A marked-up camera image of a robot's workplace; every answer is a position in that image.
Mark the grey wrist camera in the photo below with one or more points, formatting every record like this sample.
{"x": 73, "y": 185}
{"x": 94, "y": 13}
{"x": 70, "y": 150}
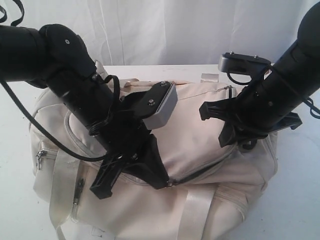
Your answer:
{"x": 157, "y": 105}
{"x": 239, "y": 64}

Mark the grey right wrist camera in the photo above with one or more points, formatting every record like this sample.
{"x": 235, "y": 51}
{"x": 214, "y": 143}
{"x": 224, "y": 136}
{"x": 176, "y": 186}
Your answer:
{"x": 239, "y": 64}

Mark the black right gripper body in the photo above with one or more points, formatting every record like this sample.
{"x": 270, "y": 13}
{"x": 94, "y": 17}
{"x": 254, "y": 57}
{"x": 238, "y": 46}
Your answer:
{"x": 264, "y": 110}

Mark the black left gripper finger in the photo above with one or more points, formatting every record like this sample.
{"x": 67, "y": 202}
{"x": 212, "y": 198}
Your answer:
{"x": 148, "y": 166}
{"x": 107, "y": 175}

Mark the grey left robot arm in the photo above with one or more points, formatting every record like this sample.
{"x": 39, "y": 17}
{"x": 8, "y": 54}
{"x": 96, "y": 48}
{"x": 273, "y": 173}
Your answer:
{"x": 55, "y": 57}

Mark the beige duffel bag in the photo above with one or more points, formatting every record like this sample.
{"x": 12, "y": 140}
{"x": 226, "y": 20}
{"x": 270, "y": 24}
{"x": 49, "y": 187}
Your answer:
{"x": 210, "y": 188}

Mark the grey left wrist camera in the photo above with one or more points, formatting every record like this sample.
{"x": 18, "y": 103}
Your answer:
{"x": 157, "y": 105}

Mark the white backdrop curtain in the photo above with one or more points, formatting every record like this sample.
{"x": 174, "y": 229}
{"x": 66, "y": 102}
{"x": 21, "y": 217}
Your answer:
{"x": 173, "y": 32}

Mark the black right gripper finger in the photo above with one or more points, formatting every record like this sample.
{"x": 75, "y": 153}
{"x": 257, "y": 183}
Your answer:
{"x": 229, "y": 135}
{"x": 224, "y": 110}

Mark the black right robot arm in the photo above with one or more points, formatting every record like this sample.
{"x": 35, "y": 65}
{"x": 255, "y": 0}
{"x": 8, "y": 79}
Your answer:
{"x": 299, "y": 67}

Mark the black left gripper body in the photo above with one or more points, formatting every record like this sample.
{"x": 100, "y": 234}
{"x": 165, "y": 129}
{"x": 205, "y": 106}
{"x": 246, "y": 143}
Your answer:
{"x": 115, "y": 122}

